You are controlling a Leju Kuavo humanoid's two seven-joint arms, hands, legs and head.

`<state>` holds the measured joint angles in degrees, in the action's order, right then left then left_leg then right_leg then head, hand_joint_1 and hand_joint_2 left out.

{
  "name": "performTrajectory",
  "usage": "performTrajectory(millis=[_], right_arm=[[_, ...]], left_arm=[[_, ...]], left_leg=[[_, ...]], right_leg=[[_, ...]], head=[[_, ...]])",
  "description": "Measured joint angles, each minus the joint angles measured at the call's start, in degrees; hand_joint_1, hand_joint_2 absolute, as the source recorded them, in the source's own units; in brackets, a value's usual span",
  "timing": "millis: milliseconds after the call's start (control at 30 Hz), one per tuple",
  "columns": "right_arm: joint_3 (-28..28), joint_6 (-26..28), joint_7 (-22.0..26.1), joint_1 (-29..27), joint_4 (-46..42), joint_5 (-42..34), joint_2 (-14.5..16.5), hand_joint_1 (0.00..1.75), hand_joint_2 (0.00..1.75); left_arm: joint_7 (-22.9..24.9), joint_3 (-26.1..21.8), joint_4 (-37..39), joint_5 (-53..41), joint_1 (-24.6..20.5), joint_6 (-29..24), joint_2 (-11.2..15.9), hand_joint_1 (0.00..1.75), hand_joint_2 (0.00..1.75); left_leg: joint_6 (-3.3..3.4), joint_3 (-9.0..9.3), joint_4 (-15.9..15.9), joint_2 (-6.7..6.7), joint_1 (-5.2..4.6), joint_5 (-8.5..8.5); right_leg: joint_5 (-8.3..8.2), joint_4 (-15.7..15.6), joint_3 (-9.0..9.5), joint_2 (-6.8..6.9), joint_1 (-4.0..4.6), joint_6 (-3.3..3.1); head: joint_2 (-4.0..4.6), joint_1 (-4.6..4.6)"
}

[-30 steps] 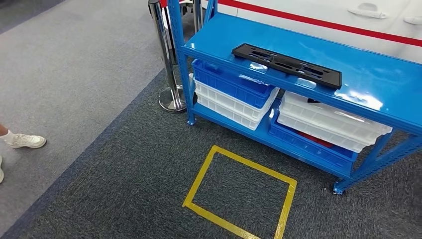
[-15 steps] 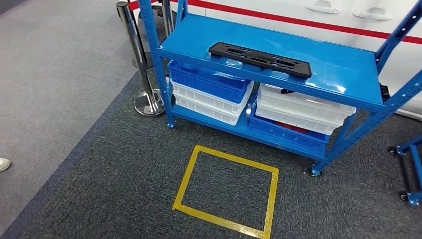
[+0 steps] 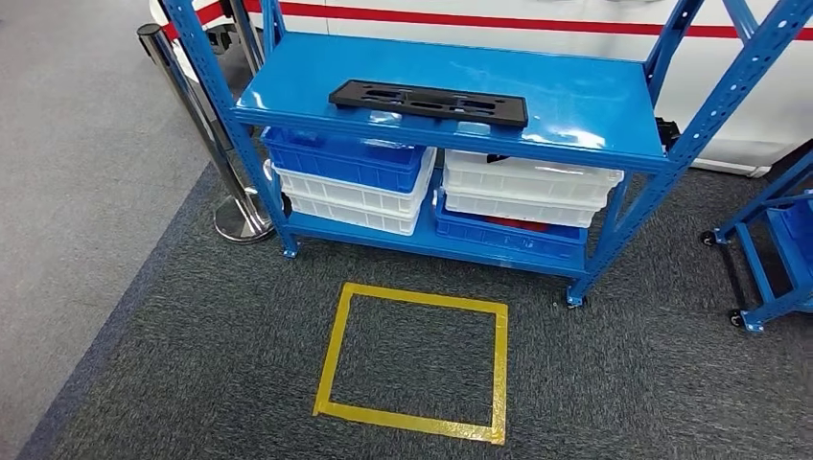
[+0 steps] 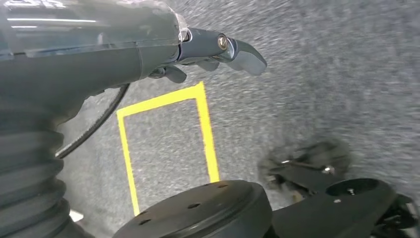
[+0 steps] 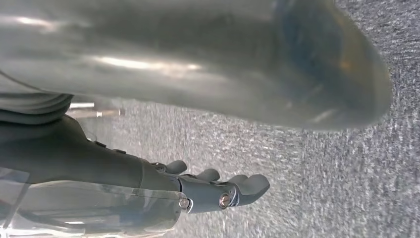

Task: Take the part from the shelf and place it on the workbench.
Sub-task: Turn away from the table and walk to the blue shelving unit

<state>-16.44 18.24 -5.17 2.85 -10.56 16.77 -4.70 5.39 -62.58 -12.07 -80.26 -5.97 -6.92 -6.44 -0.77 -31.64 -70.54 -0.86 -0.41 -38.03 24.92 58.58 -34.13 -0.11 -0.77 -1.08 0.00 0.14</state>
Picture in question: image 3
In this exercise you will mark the blue metal shelf rack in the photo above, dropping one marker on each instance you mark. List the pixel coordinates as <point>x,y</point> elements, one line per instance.
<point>444,70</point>
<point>756,254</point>

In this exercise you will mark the white plastic crate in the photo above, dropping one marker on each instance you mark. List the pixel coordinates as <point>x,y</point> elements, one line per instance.
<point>355,193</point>
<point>527,178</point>
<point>521,209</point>
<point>355,219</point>

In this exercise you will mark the blue plastic crate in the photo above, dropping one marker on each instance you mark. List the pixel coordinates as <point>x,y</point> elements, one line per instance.
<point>343,168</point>
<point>502,238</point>

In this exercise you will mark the red item in crate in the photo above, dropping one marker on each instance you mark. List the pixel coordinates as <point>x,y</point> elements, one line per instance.
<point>517,224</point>

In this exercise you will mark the yellow floor tape square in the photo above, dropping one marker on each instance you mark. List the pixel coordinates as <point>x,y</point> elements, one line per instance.
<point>336,355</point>

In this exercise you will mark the white car with red stripe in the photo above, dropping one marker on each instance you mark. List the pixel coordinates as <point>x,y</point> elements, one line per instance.
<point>762,114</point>

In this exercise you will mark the black plastic frame part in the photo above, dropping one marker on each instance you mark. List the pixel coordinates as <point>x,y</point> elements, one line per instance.
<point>355,95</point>

